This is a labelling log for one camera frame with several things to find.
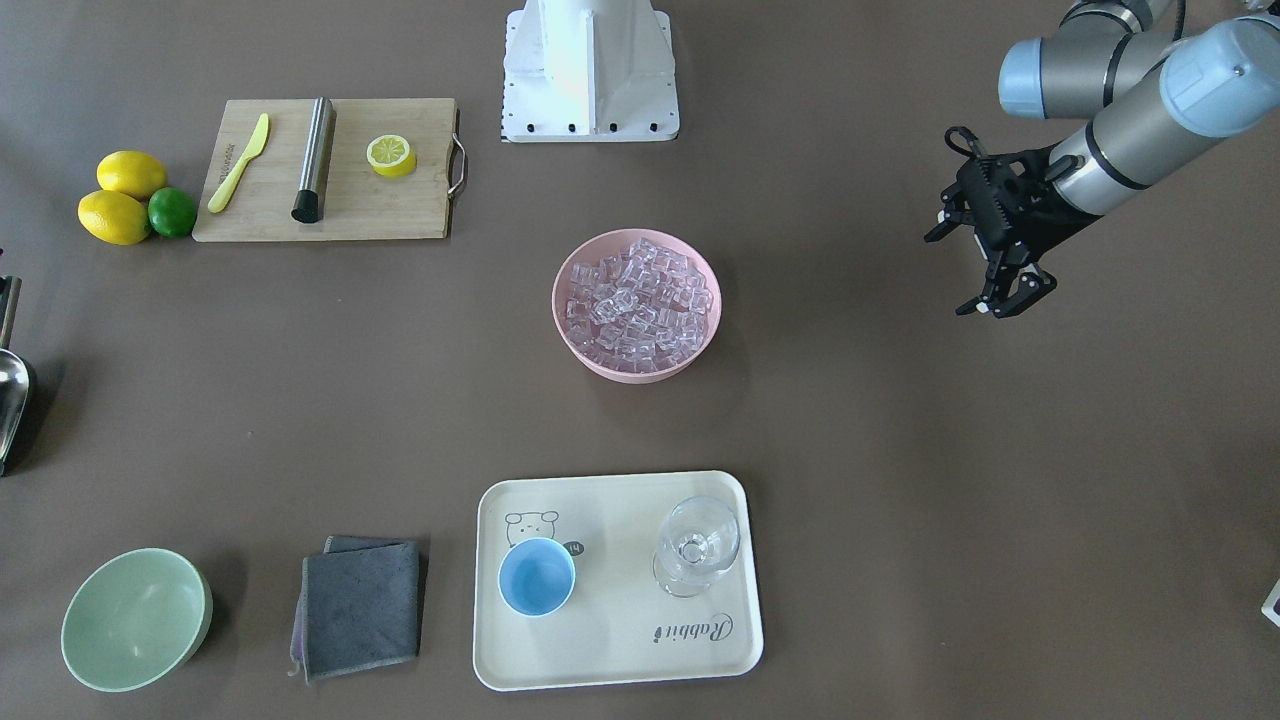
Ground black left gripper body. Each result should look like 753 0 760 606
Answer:
945 126 1093 268

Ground light blue cup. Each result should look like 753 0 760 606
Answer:
498 537 577 618

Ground yellow plastic knife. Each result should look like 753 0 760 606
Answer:
206 113 270 214

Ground steel muddler black tip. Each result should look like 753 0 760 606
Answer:
291 97 337 224

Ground bamboo cutting board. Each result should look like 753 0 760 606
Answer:
193 97 466 243

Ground pink bowl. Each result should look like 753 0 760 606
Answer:
550 229 724 386

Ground yellow lemon upper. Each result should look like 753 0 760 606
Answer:
95 150 168 202

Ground half lemon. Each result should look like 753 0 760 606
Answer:
366 135 417 178

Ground yellow lemon lower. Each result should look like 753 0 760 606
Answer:
77 190 152 246

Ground steel ice scoop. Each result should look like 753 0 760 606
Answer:
1 275 40 477

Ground clear wine glass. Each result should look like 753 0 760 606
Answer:
652 496 741 598

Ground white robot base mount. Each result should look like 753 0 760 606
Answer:
500 1 681 143

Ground green lime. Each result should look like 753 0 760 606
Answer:
147 187 198 238

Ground yellow lemon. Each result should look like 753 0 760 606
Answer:
77 190 152 246
95 150 168 202

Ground cream rabbit tray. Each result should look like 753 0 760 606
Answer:
474 470 764 692

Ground green bowl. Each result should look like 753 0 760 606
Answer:
60 548 212 693

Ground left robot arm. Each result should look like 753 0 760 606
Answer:
925 1 1279 319

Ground clear ice cubes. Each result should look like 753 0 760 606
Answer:
564 238 716 374

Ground grey folded cloth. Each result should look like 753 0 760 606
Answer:
291 536 421 684

